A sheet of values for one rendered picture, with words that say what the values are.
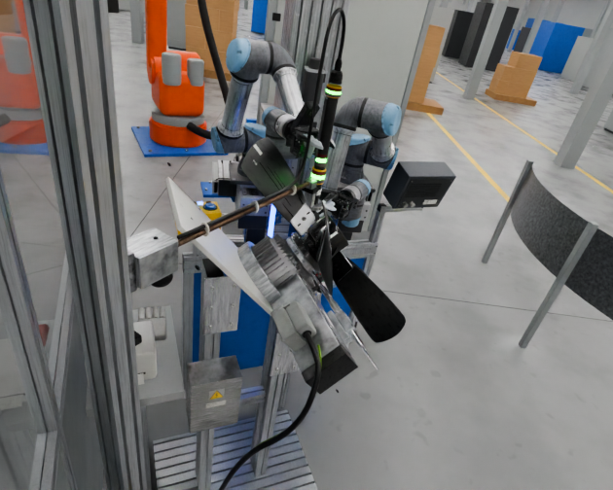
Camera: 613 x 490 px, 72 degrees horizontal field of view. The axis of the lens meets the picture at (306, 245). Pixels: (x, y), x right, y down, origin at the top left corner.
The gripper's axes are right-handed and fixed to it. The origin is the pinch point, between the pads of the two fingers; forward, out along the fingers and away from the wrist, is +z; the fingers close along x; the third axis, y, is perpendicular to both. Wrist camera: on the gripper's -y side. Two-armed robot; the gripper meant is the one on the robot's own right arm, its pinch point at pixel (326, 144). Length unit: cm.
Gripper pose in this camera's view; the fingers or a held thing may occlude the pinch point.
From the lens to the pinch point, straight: 124.0
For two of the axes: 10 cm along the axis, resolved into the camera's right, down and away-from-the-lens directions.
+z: 5.1, 5.1, -6.9
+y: -1.5, 8.5, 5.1
